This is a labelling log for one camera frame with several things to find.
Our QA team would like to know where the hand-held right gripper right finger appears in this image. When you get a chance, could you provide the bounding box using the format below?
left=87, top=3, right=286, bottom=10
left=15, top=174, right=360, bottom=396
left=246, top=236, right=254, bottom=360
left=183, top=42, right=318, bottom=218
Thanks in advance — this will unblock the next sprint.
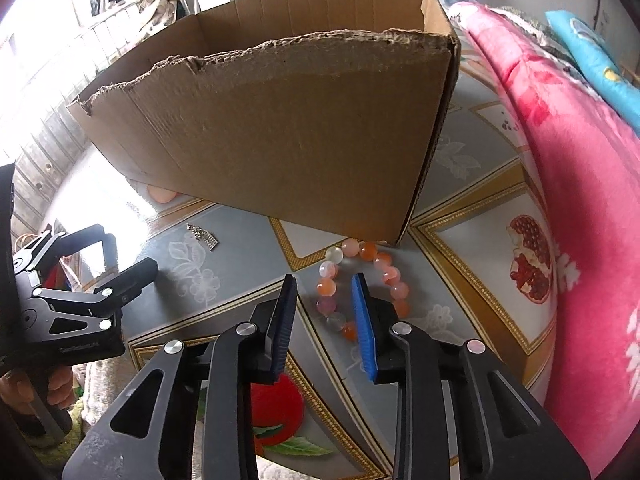
left=351, top=273, right=591, bottom=480

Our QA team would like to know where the brown cardboard box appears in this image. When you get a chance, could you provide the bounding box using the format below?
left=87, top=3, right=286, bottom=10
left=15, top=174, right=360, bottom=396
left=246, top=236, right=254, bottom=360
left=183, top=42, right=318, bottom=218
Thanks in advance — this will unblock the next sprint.
left=66, top=0, right=461, bottom=247

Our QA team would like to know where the white drawer cabinet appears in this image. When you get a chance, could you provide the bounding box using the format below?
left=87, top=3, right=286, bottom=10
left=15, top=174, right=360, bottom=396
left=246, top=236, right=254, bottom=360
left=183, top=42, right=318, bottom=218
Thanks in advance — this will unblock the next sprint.
left=10, top=25, right=103, bottom=233

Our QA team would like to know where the brown patterned garment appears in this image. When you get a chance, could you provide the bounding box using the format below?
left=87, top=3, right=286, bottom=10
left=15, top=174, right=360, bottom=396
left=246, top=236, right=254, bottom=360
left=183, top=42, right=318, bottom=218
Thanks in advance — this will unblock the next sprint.
left=137, top=0, right=194, bottom=37

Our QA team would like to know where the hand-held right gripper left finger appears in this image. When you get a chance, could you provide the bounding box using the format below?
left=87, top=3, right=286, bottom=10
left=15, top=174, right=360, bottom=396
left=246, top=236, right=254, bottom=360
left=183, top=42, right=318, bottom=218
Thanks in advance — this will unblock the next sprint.
left=62, top=274, right=299, bottom=480

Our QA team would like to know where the person's left hand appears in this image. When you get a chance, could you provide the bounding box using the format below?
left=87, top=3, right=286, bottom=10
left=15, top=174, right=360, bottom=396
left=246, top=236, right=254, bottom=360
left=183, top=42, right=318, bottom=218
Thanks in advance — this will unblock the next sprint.
left=0, top=364, right=76, bottom=428

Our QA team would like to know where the fruit print tablecloth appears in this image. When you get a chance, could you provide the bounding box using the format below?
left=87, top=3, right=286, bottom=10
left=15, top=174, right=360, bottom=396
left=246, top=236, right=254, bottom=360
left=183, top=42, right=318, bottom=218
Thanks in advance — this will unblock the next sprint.
left=42, top=45, right=556, bottom=480

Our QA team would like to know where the white fluffy cloth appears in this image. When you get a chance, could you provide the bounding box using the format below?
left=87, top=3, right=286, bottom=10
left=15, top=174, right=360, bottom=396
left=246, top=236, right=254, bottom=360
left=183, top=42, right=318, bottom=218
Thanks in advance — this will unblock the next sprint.
left=75, top=360, right=137, bottom=432

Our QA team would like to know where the orange white bead bracelet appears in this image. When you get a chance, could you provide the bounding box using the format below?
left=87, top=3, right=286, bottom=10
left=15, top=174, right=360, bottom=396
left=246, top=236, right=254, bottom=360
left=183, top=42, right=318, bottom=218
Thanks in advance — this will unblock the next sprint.
left=315, top=239, right=412, bottom=343

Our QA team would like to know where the small silver pendant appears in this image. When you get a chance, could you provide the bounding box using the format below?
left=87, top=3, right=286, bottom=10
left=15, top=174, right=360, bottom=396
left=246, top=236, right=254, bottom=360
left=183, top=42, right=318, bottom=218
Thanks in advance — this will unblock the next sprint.
left=186, top=223, right=221, bottom=252

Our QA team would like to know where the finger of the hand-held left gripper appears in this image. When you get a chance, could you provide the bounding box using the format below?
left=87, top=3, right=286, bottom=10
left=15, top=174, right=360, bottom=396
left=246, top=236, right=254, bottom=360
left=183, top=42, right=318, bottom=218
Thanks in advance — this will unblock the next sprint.
left=31, top=257, right=159, bottom=332
left=14, top=224, right=119, bottom=283

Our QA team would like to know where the pink blanket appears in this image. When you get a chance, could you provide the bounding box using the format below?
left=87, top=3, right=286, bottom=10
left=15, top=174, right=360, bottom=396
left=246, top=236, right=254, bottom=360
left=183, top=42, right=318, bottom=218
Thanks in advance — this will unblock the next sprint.
left=447, top=1, right=640, bottom=478

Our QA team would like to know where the blue pillow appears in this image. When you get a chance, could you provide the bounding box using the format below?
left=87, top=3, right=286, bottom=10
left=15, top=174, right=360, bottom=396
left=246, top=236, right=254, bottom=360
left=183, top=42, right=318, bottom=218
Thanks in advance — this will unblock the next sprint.
left=545, top=10, right=640, bottom=137

